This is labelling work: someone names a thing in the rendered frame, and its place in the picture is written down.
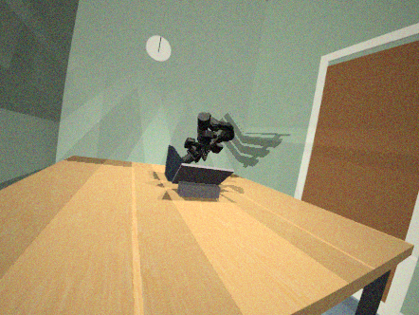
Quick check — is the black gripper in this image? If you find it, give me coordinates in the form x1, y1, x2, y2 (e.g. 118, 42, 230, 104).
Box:
184, 131, 223, 161

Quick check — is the grey switch panel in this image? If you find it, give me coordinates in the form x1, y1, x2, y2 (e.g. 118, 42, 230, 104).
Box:
172, 163, 234, 198

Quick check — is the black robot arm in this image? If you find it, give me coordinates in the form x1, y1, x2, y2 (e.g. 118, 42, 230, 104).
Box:
182, 112, 235, 164

